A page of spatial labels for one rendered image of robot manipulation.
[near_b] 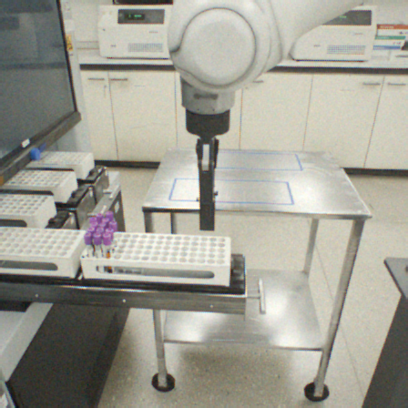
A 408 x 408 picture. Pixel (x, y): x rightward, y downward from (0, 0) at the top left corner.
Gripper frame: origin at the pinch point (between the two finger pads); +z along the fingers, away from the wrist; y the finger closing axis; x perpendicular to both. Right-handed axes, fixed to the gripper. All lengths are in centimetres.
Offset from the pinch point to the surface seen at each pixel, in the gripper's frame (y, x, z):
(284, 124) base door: -229, 46, 52
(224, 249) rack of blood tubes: -0.4, 3.5, 8.7
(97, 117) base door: -229, -104, 50
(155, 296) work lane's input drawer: 6.8, -9.8, 15.7
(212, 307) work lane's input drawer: 6.8, 1.6, 17.7
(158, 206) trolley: -24.8, -14.6, 13.0
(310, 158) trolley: -62, 32, 13
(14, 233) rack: -2.6, -42.4, 8.5
